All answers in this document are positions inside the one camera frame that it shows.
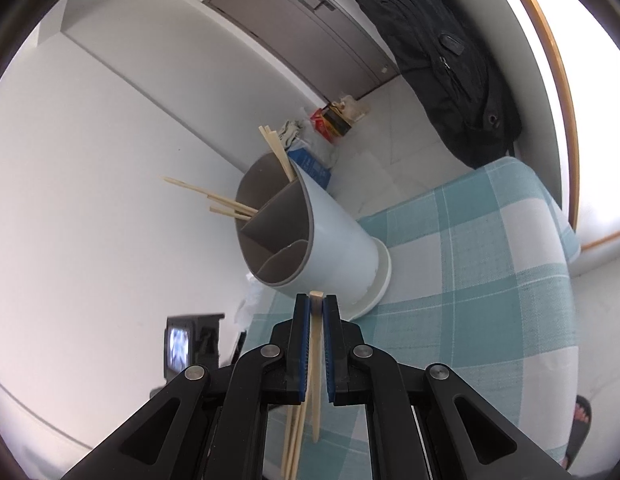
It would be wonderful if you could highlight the teal checked tablecloth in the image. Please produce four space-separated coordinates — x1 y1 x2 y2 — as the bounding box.
242 156 581 480

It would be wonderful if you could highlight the wooden window frame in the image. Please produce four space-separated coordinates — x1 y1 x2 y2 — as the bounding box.
497 0 620 251

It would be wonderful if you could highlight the cream fabric bag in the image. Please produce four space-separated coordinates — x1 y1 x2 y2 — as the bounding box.
277 119 311 148

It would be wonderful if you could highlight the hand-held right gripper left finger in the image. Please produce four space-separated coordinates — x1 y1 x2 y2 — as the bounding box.
60 294 311 480

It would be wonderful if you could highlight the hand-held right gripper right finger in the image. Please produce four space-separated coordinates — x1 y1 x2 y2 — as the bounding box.
322 294 573 480

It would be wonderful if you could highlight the black slipper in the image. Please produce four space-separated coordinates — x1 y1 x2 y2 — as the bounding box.
560 395 593 468

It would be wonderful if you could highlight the black backpack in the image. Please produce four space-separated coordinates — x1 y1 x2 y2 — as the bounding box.
350 0 522 170

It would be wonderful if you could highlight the beige paper bag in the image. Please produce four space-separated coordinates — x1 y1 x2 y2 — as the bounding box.
340 95 371 123

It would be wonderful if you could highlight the red shopping bag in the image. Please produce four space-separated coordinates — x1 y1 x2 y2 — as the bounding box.
310 108 335 141

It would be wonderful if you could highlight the pile of bamboo sticks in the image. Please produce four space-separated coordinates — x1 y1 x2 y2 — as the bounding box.
281 402 308 480

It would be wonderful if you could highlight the white grey utensil holder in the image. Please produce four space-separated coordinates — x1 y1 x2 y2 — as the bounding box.
235 152 392 322

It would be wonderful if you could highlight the grey door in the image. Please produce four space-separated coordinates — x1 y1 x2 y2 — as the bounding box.
205 0 398 103

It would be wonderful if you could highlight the blue cardboard box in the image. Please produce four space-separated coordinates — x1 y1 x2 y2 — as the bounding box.
287 140 333 188

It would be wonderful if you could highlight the wooden chopstick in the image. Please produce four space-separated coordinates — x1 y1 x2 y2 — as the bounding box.
208 205 254 221
258 125 295 181
210 198 257 217
267 130 297 181
163 176 259 215
310 290 325 443

